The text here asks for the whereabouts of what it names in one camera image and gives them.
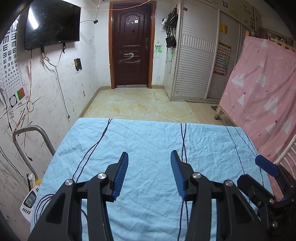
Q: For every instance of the yellow poster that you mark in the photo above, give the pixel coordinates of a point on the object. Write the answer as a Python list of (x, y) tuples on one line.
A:
[(223, 28)]

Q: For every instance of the black wall television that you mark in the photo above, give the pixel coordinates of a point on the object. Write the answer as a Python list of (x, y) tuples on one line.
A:
[(50, 23)]

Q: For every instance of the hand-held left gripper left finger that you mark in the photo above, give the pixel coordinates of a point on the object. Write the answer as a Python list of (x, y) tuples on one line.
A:
[(121, 176)]

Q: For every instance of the colourful chart poster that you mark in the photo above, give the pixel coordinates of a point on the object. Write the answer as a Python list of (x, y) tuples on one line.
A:
[(222, 58)]

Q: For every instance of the small black handbag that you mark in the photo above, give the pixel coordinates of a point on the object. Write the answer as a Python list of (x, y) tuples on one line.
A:
[(171, 41)]

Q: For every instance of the pink tree-print curtain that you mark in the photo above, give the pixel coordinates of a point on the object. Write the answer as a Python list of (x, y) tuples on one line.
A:
[(259, 92)]

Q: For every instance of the white metal chair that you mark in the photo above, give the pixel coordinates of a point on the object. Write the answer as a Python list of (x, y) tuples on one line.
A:
[(289, 148)]

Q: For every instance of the wooden bed frame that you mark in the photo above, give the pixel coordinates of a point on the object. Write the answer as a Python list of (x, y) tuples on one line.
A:
[(218, 113)]

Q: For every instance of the dark brown wooden door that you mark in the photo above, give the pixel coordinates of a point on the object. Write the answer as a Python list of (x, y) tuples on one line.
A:
[(131, 46)]

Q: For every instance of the white power strip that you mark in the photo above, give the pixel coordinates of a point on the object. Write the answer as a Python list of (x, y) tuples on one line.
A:
[(31, 179)]

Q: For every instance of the eye chart poster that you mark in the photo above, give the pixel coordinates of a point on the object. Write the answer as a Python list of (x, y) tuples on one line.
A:
[(11, 69)]

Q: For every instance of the light blue bedsheet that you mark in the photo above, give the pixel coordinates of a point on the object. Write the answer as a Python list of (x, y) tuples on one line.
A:
[(150, 139)]

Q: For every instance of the grey metal chair frame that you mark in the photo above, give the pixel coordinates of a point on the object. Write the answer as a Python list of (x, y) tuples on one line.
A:
[(27, 128)]

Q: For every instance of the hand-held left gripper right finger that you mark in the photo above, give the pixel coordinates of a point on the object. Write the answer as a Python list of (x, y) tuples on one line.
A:
[(179, 178)]

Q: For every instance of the white louvered wardrobe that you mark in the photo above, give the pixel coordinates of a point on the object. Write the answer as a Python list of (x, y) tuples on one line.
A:
[(194, 69)]

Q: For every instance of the yellow plastic object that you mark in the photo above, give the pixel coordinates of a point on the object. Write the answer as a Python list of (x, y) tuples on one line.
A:
[(38, 183)]

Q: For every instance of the hanging black bags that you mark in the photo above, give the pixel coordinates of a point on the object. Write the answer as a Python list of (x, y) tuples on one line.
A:
[(172, 18)]

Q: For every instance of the open wall junction box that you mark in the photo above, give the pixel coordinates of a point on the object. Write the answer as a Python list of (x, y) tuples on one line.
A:
[(78, 64)]

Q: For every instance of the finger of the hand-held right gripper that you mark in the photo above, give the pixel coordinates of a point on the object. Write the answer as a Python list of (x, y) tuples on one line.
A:
[(266, 165), (251, 186)]

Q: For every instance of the white wall ornament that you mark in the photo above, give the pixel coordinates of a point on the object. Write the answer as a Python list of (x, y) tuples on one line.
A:
[(164, 22)]

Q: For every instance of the white handheld device with screen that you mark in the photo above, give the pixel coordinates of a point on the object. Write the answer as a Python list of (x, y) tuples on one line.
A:
[(30, 200)]

